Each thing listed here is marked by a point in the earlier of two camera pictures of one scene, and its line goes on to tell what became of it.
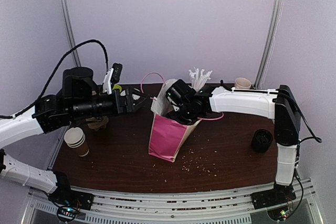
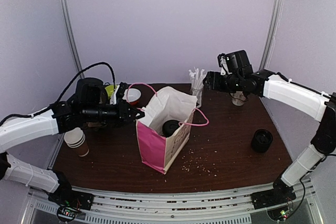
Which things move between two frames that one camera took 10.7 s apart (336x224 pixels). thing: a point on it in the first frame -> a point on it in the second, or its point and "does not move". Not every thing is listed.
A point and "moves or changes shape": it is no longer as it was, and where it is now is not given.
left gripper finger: (136, 91) -> (136, 109)
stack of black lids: (262, 140) does not move
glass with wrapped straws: (198, 78) does not move
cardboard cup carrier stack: (96, 123) does not move
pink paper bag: (167, 138) moves or changes shape
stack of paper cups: (74, 138) does not move
